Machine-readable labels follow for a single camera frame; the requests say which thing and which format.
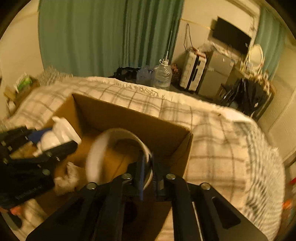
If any white tape roll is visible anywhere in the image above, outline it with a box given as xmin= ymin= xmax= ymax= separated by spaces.
xmin=85 ymin=128 xmax=152 ymax=185

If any white cloth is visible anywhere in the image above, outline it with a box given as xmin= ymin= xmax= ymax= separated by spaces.
xmin=54 ymin=162 xmax=86 ymax=196

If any small bedside cardboard box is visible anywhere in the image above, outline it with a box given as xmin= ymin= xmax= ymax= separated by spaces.
xmin=4 ymin=76 xmax=40 ymax=116

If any open cardboard box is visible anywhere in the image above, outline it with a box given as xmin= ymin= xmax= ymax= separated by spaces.
xmin=9 ymin=93 xmax=194 ymax=209

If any plaid beige blanket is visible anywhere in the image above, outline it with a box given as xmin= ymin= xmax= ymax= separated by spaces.
xmin=4 ymin=77 xmax=249 ymax=210

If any green white product box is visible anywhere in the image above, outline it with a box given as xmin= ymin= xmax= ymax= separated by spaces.
xmin=14 ymin=73 xmax=33 ymax=93

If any green white checkered quilt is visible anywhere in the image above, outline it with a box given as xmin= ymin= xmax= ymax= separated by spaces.
xmin=235 ymin=122 xmax=285 ymax=240

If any large clear water jug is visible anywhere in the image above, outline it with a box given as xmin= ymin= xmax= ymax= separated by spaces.
xmin=152 ymin=59 xmax=173 ymax=90

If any black jacket on chair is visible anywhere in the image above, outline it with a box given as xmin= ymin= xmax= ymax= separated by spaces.
xmin=217 ymin=77 xmax=275 ymax=121

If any teal curtain left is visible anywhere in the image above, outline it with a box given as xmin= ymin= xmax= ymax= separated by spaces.
xmin=38 ymin=1 xmax=184 ymax=77

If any teal curtain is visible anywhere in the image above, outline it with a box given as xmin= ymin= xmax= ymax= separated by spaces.
xmin=38 ymin=1 xmax=184 ymax=77
xmin=254 ymin=7 xmax=287 ymax=79

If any white suitcase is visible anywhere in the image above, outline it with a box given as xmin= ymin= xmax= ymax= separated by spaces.
xmin=180 ymin=50 xmax=207 ymax=91

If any grey mini fridge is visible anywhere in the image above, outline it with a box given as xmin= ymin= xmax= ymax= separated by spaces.
xmin=197 ymin=50 xmax=235 ymax=99

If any white louvered wardrobe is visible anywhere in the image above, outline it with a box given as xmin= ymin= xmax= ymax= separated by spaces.
xmin=259 ymin=46 xmax=295 ymax=160

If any white oval vanity mirror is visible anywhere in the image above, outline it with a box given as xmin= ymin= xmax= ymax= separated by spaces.
xmin=245 ymin=44 xmax=264 ymax=71

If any teal curtain right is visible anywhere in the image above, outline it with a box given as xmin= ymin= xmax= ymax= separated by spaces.
xmin=254 ymin=7 xmax=287 ymax=79

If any black wall television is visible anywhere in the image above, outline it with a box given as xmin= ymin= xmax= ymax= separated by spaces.
xmin=212 ymin=17 xmax=251 ymax=55

